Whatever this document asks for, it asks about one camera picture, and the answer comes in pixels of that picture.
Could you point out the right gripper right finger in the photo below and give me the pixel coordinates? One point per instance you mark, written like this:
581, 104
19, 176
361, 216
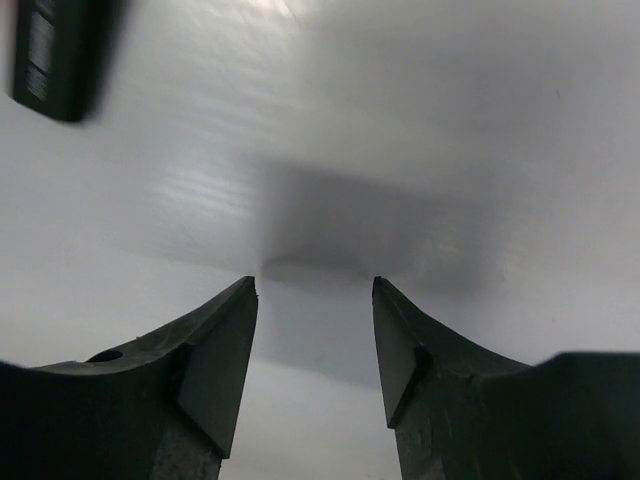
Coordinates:
461, 411

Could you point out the pink highlighter marker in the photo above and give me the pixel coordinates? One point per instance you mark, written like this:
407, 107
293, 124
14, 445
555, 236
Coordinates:
60, 55

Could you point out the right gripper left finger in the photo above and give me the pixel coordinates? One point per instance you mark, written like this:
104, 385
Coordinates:
162, 406

